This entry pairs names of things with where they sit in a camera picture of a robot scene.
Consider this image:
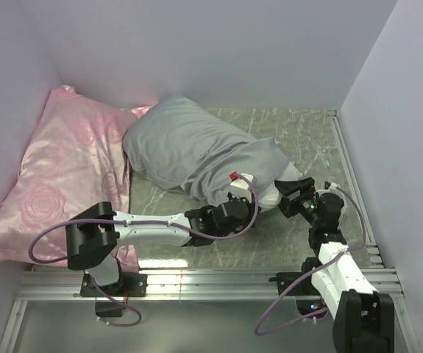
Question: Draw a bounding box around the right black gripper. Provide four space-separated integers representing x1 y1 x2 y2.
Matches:
271 177 321 227

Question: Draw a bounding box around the white pillow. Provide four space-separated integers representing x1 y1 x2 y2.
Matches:
258 161 302 212

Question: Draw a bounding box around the grey pillowcase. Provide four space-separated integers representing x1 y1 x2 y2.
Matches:
123 94 301 205

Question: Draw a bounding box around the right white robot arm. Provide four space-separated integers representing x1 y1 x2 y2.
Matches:
272 177 395 352

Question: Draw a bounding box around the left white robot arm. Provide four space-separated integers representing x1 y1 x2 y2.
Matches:
65 193 259 296

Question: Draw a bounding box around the pink rose satin pillow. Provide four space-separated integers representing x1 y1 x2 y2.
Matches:
0 85 149 263

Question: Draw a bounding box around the right controller board with leds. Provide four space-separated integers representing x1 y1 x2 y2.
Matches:
296 297 330 321

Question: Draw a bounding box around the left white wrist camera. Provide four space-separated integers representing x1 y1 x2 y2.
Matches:
230 171 254 202

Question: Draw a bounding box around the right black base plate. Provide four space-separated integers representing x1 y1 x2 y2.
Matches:
269 272 319 296

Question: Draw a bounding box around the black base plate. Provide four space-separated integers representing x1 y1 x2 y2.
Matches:
269 272 319 296
79 274 148 298

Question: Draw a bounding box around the aluminium right side rail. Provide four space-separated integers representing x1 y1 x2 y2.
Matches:
327 110 385 268

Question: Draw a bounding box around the aluminium rail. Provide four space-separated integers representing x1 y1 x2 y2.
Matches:
327 110 385 268
15 267 405 302

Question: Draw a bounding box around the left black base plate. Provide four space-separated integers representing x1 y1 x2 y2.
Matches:
79 274 148 298

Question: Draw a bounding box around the black box under rail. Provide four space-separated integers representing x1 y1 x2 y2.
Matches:
94 301 125 318

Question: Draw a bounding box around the aluminium front rail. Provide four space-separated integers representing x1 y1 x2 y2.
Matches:
15 267 405 302

